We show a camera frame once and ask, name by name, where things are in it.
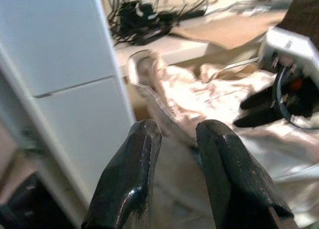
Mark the black box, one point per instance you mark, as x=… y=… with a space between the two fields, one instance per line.
x=20 y=204

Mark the pale pink cloth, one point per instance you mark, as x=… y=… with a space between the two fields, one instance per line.
x=214 y=99

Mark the clear plastic laundry basket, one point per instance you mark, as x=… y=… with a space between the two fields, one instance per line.
x=144 y=72

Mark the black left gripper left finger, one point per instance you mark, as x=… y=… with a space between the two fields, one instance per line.
x=127 y=179

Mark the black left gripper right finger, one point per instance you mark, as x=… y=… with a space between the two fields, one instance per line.
x=231 y=174

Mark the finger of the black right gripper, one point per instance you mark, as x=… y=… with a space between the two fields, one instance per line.
x=256 y=118
x=259 y=98

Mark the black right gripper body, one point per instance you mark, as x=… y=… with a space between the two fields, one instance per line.
x=302 y=94

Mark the white washing machine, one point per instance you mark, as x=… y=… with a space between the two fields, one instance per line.
x=62 y=72

